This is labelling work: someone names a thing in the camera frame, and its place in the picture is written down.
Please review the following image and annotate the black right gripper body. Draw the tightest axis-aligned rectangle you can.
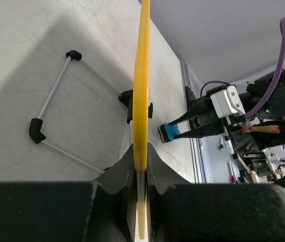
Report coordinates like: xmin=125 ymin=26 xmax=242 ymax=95
xmin=189 ymin=87 xmax=227 ymax=134

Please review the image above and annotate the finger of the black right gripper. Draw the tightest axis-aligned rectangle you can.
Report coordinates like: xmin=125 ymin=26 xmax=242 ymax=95
xmin=174 ymin=126 xmax=223 ymax=139
xmin=168 ymin=105 xmax=207 ymax=126

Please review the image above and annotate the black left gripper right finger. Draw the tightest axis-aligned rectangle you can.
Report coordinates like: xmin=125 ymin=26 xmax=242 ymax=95
xmin=146 ymin=144 xmax=285 ymax=241

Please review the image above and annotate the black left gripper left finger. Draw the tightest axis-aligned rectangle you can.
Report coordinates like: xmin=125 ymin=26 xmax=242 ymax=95
xmin=0 ymin=148 xmax=135 ymax=241

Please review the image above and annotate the blue whiteboard eraser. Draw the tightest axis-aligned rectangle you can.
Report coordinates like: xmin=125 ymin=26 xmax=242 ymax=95
xmin=158 ymin=124 xmax=181 ymax=143

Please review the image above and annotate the yellow framed whiteboard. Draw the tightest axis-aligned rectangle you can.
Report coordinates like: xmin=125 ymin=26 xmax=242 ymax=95
xmin=132 ymin=0 xmax=151 ymax=239

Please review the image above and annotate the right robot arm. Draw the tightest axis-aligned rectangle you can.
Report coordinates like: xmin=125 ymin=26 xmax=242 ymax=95
xmin=158 ymin=67 xmax=285 ymax=142

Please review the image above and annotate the person in background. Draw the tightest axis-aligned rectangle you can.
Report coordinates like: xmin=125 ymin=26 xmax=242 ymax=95
xmin=231 ymin=120 xmax=285 ymax=156

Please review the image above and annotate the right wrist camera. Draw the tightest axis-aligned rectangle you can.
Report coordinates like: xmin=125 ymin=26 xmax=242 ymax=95
xmin=210 ymin=86 xmax=246 ymax=119

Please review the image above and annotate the aluminium mounting rail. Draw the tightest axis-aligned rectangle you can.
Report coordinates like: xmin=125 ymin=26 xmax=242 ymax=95
xmin=179 ymin=52 xmax=213 ymax=184

